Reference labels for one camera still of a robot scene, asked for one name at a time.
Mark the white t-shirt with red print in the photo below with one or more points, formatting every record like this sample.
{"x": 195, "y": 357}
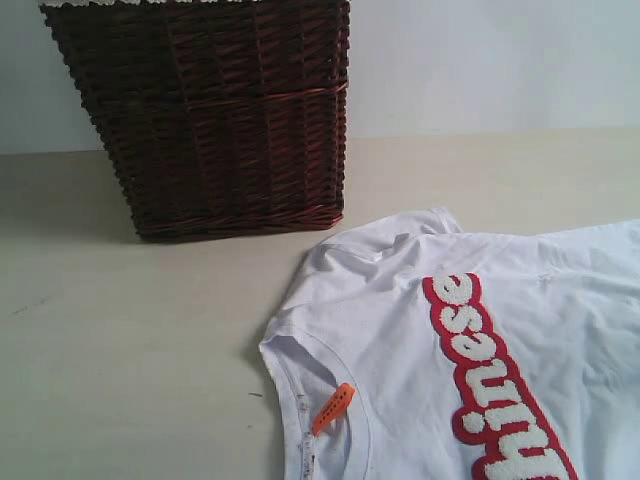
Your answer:
{"x": 409, "y": 349}

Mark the dark brown wicker basket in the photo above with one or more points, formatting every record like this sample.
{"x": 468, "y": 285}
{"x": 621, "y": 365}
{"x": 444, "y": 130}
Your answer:
{"x": 220, "y": 120}

